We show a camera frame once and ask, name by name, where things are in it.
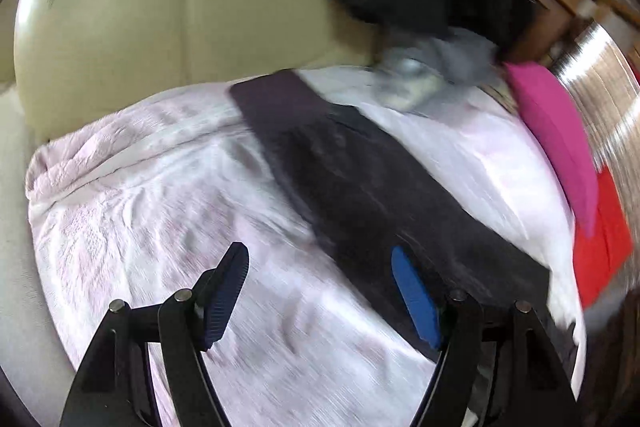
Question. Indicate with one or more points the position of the pale pink textured blanket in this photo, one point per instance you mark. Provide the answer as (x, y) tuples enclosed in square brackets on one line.
[(150, 207)]

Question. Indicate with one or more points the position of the magenta pillow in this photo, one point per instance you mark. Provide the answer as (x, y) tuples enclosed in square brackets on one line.
[(550, 132)]

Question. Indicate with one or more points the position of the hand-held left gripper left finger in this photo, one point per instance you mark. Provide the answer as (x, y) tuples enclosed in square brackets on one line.
[(224, 302)]

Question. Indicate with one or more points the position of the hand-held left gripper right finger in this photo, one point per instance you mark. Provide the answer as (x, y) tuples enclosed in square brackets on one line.
[(414, 297)]

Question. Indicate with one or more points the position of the dark purple garment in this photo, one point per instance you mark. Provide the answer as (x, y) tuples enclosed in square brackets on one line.
[(350, 187)]

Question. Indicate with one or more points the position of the red pillow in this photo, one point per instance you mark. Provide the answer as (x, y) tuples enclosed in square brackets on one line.
[(600, 252)]

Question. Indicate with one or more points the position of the silver foil mat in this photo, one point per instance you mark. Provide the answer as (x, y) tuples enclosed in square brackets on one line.
[(605, 82)]

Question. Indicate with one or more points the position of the beige leather sofa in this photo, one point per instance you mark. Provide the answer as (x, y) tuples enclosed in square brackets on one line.
[(150, 7)]

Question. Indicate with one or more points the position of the grey crumpled cloth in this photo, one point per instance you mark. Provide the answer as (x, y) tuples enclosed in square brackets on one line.
[(450, 54)]

